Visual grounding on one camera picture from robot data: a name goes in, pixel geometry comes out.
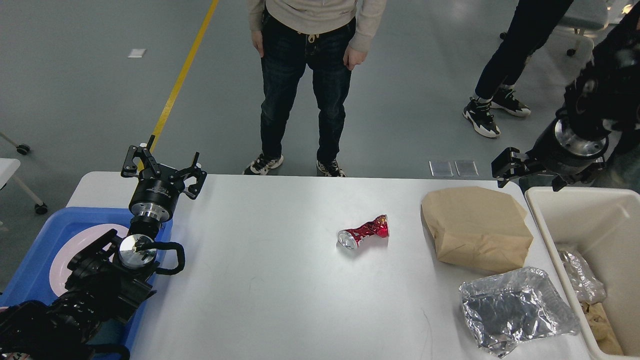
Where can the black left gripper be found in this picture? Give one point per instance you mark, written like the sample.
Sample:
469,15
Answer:
158,190

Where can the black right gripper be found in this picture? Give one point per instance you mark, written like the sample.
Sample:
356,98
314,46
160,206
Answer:
558,149

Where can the brown paper bag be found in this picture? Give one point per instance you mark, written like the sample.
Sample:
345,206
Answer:
478,228

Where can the pink plate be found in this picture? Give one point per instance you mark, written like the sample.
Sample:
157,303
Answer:
72,245

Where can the aluminium foil sheet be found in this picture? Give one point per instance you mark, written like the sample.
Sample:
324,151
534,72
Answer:
505,310

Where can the brown paper napkin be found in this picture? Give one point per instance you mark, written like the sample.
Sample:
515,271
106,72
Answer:
601,328

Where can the crushed red soda can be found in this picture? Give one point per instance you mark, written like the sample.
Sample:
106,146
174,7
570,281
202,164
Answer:
351,238

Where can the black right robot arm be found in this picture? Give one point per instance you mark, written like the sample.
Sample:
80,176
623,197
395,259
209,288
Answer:
604,98

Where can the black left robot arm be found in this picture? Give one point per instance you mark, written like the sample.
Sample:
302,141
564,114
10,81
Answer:
109,277

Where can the beige plastic bin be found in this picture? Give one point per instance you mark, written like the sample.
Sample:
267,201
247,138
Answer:
604,225

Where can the floor outlet cover plates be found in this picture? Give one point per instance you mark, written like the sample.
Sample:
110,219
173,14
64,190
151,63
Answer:
458,168

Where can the white office chair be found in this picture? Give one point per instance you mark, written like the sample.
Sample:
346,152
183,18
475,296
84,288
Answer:
580,20

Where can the foil piece in bin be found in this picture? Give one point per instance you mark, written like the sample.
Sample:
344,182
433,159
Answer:
587,287

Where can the person in black trousers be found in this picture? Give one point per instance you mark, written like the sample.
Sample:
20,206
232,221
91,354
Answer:
495,90

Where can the white chair at left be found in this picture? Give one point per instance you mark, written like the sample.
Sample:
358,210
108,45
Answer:
8,168

